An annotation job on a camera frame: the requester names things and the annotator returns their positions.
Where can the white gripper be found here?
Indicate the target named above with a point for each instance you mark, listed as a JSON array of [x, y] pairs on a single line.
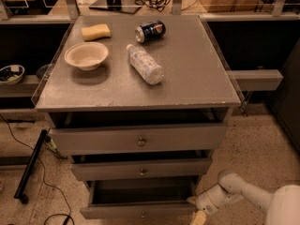
[[205, 202]]

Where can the grey bottom drawer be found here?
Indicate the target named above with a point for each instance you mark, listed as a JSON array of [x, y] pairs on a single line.
[[140, 198]]

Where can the grey drawer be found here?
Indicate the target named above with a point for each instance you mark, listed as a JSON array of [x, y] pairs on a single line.
[[141, 169], [137, 139], [140, 198]]

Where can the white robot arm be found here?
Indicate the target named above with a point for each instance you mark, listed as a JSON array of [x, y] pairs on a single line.
[[280, 208]]

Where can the grey middle drawer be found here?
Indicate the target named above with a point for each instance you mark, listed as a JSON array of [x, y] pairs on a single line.
[[141, 169]]

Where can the grey top drawer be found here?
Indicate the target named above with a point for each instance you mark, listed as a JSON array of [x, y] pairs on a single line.
[[137, 139]]

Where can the grey drawer cabinet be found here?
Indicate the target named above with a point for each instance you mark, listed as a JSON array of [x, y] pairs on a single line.
[[195, 88]]

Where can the clear plastic water bottle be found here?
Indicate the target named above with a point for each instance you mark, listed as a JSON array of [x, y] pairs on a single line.
[[145, 64]]

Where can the black bar on floor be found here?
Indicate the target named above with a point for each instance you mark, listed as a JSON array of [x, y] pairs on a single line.
[[19, 194]]

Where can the blue pepsi can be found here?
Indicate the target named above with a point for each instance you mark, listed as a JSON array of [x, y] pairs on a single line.
[[149, 31]]

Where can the beige paper bowl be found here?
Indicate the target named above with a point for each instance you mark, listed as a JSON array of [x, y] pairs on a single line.
[[86, 55]]

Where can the yellow sponge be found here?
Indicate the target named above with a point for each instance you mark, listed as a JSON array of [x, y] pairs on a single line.
[[96, 32]]

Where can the black monitor stand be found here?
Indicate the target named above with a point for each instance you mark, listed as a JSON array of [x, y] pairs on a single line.
[[121, 6]]

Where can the white bowl with items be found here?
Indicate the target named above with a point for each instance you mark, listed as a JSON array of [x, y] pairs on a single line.
[[11, 74]]

